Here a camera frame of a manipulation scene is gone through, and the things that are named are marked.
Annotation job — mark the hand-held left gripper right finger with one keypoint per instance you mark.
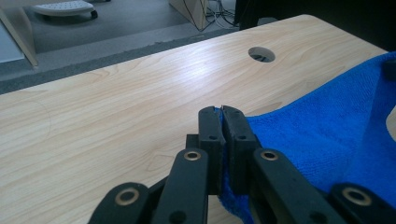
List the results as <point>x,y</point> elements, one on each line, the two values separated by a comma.
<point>238,140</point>

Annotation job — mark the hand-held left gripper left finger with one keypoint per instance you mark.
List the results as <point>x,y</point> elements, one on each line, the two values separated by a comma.
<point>211,140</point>

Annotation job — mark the blue microfibre cloth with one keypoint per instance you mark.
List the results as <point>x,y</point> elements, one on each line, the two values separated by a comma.
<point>327,140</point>

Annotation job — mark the black curtain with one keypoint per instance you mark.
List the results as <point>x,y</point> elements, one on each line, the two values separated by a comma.
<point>342,18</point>

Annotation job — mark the white panel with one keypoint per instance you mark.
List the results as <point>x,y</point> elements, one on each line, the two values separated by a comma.
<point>9,43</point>

